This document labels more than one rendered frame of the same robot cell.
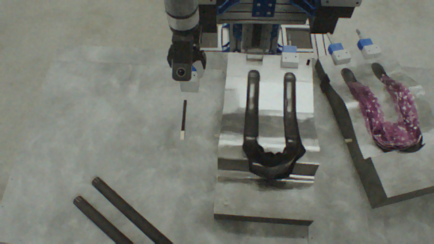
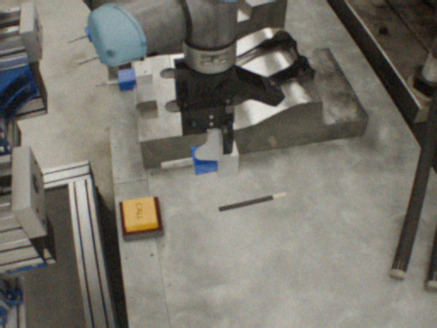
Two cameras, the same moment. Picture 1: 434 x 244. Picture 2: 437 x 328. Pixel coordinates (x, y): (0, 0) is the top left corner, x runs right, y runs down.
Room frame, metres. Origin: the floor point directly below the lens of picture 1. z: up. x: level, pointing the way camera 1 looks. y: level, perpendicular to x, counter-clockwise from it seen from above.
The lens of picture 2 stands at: (0.77, 0.57, 1.57)
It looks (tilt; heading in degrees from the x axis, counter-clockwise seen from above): 51 degrees down; 252
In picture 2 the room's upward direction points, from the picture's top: straight up
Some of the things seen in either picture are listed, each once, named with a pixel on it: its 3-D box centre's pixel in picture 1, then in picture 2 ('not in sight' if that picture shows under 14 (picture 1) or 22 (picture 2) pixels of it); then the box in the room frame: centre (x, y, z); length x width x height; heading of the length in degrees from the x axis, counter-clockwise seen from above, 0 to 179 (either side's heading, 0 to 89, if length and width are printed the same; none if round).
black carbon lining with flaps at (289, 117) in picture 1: (272, 116); (241, 69); (0.48, -0.15, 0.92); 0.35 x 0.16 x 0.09; 173
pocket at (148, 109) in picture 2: (253, 63); (148, 116); (0.70, -0.12, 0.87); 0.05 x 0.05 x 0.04; 83
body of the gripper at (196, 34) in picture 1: (186, 35); (205, 91); (0.63, 0.07, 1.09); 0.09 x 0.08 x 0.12; 173
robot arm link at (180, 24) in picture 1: (181, 14); (210, 49); (0.62, 0.08, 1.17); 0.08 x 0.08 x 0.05
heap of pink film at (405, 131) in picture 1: (388, 106); not in sight; (0.51, -0.50, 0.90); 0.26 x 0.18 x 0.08; 11
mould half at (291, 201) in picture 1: (267, 129); (247, 88); (0.47, -0.14, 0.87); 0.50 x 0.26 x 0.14; 173
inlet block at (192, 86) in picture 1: (191, 68); (198, 160); (0.64, 0.07, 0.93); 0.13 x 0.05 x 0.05; 174
